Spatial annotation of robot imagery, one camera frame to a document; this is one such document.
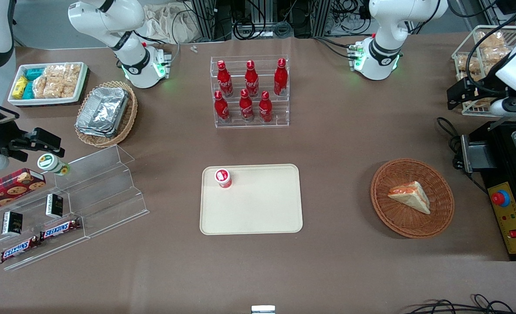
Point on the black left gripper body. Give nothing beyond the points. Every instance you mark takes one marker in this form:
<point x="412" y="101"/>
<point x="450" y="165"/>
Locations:
<point x="484" y="89"/>

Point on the triangular sandwich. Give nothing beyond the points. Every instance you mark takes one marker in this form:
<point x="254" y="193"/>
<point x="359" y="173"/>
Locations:
<point x="410" y="197"/>

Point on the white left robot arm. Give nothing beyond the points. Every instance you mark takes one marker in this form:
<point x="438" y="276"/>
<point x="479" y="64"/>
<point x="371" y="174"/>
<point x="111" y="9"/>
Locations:
<point x="384" y="26"/>

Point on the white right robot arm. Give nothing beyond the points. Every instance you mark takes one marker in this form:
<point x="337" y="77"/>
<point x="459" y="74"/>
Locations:
<point x="109" y="17"/>

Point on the white rectangular snack tray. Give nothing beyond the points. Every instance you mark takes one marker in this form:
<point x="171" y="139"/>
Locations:
<point x="48" y="101"/>

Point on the oval wicker basket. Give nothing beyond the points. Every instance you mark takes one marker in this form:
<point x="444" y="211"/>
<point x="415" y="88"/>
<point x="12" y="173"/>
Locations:
<point x="129" y="117"/>

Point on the round brown wicker basket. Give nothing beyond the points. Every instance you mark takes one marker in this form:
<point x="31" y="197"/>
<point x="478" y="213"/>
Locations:
<point x="410" y="222"/>

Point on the beige plastic tray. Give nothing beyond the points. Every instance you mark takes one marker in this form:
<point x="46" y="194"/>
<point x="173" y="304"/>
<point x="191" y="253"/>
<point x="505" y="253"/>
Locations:
<point x="258" y="205"/>

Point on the green lidded yogurt cup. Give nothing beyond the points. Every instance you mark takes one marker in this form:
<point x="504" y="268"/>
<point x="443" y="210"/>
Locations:
<point x="50" y="162"/>

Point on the yellow snack pack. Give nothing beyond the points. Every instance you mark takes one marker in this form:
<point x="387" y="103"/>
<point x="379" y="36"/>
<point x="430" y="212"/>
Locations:
<point x="20" y="86"/>

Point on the teal snack pack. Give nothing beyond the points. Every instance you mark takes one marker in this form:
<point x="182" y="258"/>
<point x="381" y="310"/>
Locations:
<point x="34" y="73"/>
<point x="29" y="90"/>

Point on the rice cracker bag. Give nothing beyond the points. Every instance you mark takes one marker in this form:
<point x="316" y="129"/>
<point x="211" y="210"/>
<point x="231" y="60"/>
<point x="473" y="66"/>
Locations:
<point x="71" y="80"/>
<point x="40" y="87"/>
<point x="55" y="72"/>

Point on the red tartan cookie box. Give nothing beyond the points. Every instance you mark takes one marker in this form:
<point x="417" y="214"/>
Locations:
<point x="9" y="189"/>

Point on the small black box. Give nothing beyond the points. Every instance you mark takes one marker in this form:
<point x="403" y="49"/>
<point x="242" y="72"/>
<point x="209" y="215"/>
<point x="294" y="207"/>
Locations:
<point x="54" y="206"/>
<point x="11" y="223"/>

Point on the stacked foil trays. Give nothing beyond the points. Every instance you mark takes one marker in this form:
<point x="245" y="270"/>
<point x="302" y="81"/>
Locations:
<point x="103" y="111"/>

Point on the clear acrylic stepped shelf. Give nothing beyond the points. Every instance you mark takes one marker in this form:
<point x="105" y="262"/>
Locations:
<point x="109" y="196"/>

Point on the Snickers bar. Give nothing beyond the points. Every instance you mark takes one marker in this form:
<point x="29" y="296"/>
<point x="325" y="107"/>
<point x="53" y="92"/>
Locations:
<point x="20" y="249"/>
<point x="60" y="229"/>

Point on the red emergency stop button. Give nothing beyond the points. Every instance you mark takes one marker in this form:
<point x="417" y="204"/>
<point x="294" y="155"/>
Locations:
<point x="500" y="198"/>

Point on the black machine with yellow panel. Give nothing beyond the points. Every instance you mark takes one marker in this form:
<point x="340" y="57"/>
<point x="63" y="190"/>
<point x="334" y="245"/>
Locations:
<point x="508" y="235"/>

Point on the beige cloth bag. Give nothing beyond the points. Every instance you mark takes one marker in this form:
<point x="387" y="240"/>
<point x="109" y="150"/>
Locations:
<point x="170" y="22"/>

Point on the red cola bottle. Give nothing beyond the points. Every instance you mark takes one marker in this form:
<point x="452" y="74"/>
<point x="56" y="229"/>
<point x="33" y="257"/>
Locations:
<point x="246" y="108"/>
<point x="221" y="109"/>
<point x="280" y="78"/>
<point x="225" y="80"/>
<point x="251" y="80"/>
<point x="265" y="109"/>

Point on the clear acrylic bottle rack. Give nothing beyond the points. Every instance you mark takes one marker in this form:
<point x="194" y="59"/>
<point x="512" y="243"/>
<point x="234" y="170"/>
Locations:
<point x="279" y="111"/>

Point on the red lidded cup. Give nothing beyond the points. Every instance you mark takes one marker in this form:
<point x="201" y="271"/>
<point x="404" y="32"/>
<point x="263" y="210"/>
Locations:
<point x="223" y="178"/>

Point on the small white block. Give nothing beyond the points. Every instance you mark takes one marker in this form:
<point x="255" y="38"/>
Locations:
<point x="263" y="309"/>

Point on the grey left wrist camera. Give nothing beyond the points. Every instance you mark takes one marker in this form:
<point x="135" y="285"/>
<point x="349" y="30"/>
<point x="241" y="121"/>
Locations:
<point x="513" y="107"/>

